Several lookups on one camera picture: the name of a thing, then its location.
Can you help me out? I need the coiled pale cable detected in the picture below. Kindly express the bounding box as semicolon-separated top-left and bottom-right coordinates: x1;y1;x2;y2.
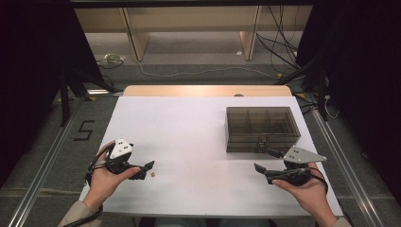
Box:
96;53;127;70

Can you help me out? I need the aluminium floor rail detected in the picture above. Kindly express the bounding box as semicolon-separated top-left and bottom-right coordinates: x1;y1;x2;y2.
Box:
304;93;385;227
8;89;125;227

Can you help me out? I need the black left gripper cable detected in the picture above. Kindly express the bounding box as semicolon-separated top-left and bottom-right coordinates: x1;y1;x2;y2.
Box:
62;148;112;227

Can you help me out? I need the light wooden table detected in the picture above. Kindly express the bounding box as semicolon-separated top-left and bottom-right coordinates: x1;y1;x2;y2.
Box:
122;84;293;97

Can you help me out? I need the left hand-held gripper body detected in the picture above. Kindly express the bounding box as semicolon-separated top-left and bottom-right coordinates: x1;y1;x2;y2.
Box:
105;138;144;174

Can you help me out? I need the long white floor cable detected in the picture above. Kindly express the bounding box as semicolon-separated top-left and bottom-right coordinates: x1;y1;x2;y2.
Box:
135;59;279;80

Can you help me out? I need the black curtain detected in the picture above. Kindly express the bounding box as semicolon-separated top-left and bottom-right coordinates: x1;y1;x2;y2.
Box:
0;0;106;187
296;0;401;202

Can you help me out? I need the bundle of black cables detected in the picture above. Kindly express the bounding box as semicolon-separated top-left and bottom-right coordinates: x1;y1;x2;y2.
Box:
255;5;301;76

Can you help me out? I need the smoky transparent drawer box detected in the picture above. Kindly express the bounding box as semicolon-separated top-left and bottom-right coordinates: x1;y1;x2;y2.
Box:
225;106;302;155

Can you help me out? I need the black metal stand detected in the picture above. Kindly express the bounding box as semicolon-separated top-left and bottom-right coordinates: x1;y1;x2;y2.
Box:
275;56;330;122

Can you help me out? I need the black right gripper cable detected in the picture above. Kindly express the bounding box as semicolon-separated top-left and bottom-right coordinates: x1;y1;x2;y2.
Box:
310;166;329;194

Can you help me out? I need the light wooden background desk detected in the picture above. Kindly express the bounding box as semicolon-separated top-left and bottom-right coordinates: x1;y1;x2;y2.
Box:
74;5;314;61

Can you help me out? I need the person's right hand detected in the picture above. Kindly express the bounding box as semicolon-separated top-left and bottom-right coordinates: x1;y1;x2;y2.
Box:
271;163;337;221

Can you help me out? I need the black tripod stand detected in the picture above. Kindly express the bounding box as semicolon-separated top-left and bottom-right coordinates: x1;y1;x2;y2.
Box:
58;67;118;128

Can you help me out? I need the black frame bar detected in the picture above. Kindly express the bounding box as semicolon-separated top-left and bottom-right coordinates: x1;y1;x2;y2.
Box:
70;0;316;9

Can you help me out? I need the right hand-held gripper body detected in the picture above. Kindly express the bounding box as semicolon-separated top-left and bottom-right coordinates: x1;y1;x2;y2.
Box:
266;145;328;186

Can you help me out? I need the person's left hand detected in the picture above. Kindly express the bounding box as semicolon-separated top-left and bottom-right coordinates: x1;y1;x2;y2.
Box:
82;141;141;212

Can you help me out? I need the white board sheet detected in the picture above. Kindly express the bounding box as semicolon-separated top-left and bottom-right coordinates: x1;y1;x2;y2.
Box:
78;96;344;218

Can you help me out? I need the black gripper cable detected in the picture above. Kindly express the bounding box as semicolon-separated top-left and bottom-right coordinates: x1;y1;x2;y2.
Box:
310;166;329;194
62;148;112;227

